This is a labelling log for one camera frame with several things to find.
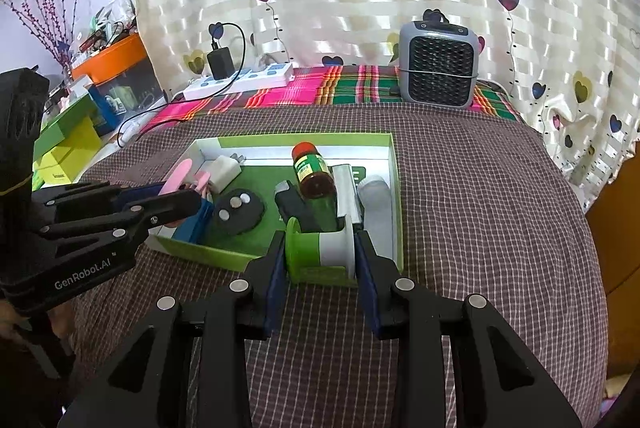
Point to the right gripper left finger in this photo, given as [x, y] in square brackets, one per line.
[145, 382]

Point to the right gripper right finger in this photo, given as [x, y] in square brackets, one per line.
[498, 382]

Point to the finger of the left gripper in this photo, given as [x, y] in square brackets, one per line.
[113, 233]
[72, 202]

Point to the pink clip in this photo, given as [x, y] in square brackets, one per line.
[177, 177]
[201, 183]

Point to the blue USB device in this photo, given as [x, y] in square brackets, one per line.
[192, 229]

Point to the white charger cube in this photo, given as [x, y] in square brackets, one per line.
[223, 171]

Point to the black round remote fob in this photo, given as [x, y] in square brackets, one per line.
[237, 212]

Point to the black rectangular device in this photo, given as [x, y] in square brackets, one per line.
[291, 205]

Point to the brown bottle red cap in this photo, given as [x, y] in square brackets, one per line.
[313, 175]

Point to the green white spool stamp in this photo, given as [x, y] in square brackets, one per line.
[312, 250]

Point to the clear silver lighter case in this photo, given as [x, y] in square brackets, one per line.
[347, 201]

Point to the white round lid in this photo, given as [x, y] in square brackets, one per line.
[376, 201]

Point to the person's left hand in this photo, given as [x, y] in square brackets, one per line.
[61, 320]

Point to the green yellow box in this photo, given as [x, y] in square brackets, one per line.
[67, 144]

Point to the orange lid storage bin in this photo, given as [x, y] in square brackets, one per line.
[120, 80]

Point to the black power adapter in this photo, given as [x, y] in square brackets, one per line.
[220, 63]

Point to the brown checked tablecloth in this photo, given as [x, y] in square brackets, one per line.
[484, 209]

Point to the green white cardboard box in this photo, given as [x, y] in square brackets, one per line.
[268, 161]

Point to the white power strip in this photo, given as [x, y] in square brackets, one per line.
[249, 80]

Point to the purple flower branches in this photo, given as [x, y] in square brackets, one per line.
[52, 23]

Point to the wooden cabinet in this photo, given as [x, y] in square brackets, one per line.
[614, 223]

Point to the pink green plaid cloth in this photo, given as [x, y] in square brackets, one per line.
[324, 99]

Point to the grey portable heater fan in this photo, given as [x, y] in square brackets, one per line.
[438, 61]

